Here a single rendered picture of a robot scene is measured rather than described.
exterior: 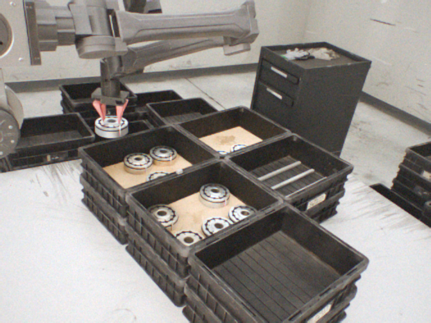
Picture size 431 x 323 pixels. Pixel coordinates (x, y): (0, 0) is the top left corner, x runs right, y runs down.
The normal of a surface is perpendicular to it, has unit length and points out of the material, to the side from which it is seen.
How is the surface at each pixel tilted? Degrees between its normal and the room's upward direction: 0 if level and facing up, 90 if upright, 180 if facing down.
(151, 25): 58
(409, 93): 90
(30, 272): 0
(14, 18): 90
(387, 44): 90
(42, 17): 50
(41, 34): 95
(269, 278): 0
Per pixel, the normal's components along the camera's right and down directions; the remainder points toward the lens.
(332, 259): -0.74, 0.27
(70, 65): 0.52, 0.50
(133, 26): 0.41, 0.00
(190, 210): 0.12, -0.84
